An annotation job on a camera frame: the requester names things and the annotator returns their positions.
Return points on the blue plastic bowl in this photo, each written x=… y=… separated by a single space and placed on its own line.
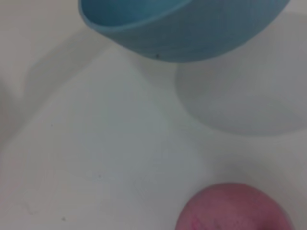
x=192 y=28

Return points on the pink toy peach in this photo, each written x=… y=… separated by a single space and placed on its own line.
x=235 y=210

